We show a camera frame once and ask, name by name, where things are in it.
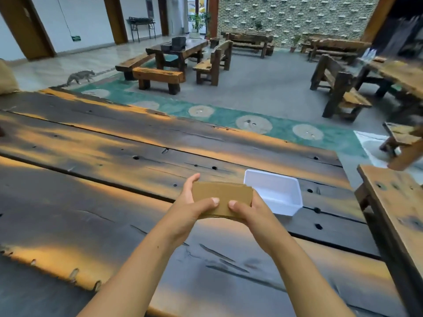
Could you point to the person's left hand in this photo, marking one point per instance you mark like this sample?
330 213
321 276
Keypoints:
180 217

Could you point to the wooden tea table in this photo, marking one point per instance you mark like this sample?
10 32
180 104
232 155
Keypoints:
180 52

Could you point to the person's right hand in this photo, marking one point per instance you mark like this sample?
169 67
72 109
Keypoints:
256 217

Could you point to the green exit sign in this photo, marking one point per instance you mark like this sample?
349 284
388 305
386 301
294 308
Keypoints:
76 38

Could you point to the person's right thumb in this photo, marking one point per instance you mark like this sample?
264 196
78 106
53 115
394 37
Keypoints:
240 207

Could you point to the small potted plant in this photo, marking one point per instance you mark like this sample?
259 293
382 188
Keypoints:
295 42

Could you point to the tan cushion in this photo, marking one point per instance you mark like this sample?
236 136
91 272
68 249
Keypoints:
7 78

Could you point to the white plastic tray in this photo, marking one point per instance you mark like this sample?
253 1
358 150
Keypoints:
274 192

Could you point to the person's left thumb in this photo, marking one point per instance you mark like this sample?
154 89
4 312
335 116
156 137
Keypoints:
205 205

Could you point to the long wooden bench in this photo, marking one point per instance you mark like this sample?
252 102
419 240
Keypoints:
134 64

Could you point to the person's left forearm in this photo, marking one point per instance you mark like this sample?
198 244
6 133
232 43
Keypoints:
132 278

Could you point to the black box on table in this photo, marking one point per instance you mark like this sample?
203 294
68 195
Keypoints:
176 44

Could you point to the small wooden stool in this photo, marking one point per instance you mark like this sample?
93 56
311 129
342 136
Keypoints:
401 141

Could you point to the wooden bench beside table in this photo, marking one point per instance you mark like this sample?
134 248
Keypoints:
396 221

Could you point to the wooden door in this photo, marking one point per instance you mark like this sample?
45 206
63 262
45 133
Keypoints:
28 28

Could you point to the wooden pillar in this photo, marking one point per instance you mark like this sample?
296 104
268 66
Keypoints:
115 19

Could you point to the grey cat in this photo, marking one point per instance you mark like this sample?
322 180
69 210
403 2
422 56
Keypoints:
80 76

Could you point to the person's right forearm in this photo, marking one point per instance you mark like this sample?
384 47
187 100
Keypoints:
305 280

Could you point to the wooden bench with backrest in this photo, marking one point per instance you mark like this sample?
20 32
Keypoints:
214 62
251 42
340 89

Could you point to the wooden table by wall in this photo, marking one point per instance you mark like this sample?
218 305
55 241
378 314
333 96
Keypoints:
337 47

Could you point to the potted green plant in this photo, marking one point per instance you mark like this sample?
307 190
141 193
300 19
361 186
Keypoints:
197 24

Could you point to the low wooden bench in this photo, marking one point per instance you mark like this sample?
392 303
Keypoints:
158 79

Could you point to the large dark wooden table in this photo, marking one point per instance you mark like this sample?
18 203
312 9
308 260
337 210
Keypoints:
158 207

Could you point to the brown cardboard piece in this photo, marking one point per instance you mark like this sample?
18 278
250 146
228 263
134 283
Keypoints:
222 198

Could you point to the black metal rack table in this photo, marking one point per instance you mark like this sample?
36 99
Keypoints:
141 24

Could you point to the green patterned carpet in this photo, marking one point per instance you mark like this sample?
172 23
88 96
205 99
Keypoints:
231 120

